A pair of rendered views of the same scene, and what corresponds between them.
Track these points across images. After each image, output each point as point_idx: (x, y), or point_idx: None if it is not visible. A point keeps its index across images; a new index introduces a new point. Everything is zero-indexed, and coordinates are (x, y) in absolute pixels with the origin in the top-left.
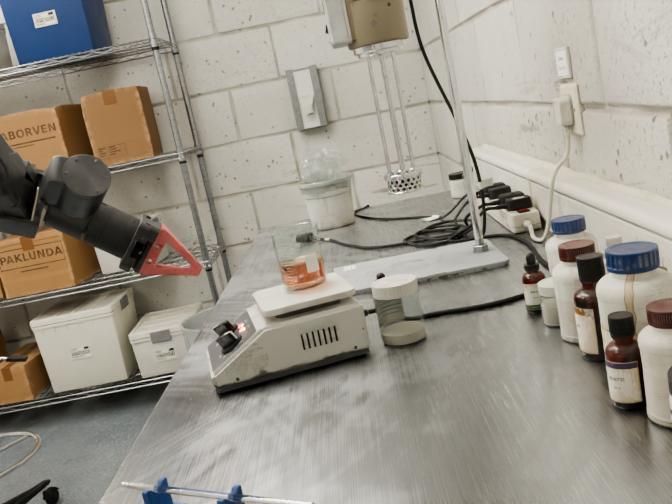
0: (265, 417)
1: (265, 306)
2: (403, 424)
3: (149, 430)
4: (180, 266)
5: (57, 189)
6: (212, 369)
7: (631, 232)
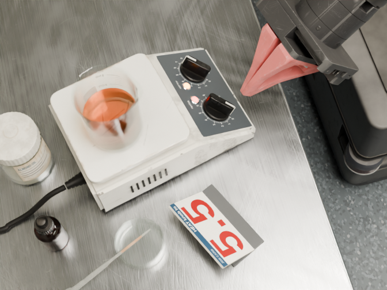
0: (136, 12)
1: (147, 68)
2: None
3: (243, 4)
4: (269, 83)
5: None
6: (208, 56)
7: None
